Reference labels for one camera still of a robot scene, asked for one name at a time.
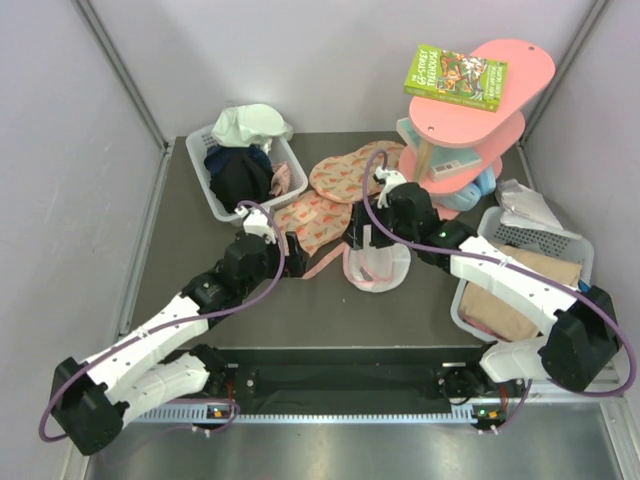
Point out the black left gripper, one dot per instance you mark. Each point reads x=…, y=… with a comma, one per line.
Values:
x=293, y=265

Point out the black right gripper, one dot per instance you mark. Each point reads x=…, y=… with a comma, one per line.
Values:
x=360, y=218

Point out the white mesh pink-trim laundry bag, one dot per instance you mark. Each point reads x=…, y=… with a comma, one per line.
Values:
x=376, y=270

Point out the black bra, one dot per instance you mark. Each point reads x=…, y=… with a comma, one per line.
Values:
x=241, y=179

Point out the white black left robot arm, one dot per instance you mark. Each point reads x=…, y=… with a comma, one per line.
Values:
x=95, y=399

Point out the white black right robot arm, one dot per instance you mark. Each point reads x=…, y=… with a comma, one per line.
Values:
x=577, y=332

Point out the peach patterned eye mask lower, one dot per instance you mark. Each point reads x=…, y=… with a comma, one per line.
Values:
x=317, y=221

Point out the peach patterned eye mask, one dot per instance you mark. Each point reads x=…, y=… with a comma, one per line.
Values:
x=317, y=221
x=340, y=178

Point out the peach patterned eye mask upper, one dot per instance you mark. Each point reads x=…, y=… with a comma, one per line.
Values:
x=340, y=178

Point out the pink lace garment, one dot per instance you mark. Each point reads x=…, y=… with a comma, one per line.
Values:
x=281, y=179

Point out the light blue book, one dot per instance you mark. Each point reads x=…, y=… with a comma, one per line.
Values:
x=444, y=162

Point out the light blue headphones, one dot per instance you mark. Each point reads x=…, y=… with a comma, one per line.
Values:
x=467, y=198

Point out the navy lace garment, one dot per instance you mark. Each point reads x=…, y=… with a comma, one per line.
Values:
x=218, y=157

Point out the pink three-tier wooden shelf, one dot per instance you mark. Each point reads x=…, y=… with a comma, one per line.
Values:
x=530, y=70

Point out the white plastic basket left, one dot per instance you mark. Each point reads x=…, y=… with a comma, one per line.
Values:
x=198, y=143

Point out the white plastic basket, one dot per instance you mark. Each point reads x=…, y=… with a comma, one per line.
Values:
x=573, y=250
x=198, y=143

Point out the beige folded garment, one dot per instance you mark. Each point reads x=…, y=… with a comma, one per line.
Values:
x=487, y=313

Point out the green treehouse book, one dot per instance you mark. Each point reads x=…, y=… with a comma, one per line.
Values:
x=455, y=78

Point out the white plastic basket right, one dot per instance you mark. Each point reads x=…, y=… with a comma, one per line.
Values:
x=573, y=250

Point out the black blue garment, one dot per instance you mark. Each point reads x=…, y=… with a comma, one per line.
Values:
x=583, y=286

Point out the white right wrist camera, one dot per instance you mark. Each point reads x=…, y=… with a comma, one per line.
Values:
x=389, y=179

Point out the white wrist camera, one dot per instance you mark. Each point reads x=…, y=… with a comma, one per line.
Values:
x=389, y=179
x=255, y=222

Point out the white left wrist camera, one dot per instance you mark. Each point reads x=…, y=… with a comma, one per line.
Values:
x=255, y=222

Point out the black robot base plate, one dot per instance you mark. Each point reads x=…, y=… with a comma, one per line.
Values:
x=354, y=380

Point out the grey slotted cable duct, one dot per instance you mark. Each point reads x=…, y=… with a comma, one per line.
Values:
x=205, y=414

